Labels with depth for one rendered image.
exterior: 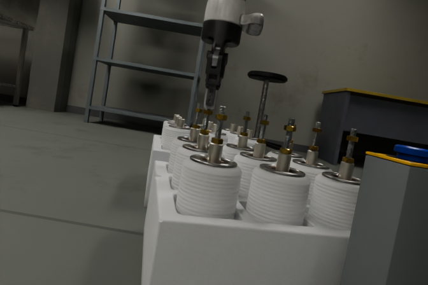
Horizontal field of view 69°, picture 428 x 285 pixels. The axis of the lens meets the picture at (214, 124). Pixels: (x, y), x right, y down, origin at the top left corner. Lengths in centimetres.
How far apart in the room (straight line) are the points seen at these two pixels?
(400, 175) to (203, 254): 26
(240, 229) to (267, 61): 326
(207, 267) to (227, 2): 43
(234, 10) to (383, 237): 42
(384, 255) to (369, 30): 372
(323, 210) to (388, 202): 18
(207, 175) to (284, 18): 339
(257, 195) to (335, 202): 13
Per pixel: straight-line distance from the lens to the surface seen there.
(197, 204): 47
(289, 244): 49
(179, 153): 59
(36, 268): 69
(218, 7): 60
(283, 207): 50
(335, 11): 395
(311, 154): 68
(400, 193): 39
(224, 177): 46
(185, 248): 45
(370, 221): 42
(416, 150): 41
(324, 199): 56
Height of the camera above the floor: 34
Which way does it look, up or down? 3 degrees down
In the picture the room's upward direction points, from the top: 10 degrees clockwise
